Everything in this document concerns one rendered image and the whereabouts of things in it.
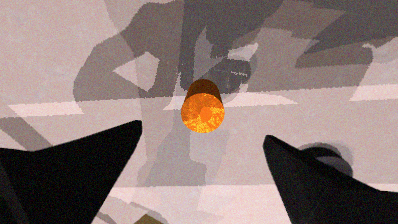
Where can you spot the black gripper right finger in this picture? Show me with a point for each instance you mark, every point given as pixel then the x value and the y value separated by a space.
pixel 315 193

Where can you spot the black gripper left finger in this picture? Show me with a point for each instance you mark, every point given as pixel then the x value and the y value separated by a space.
pixel 68 182

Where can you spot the orange knob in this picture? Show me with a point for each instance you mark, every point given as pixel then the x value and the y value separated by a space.
pixel 202 110

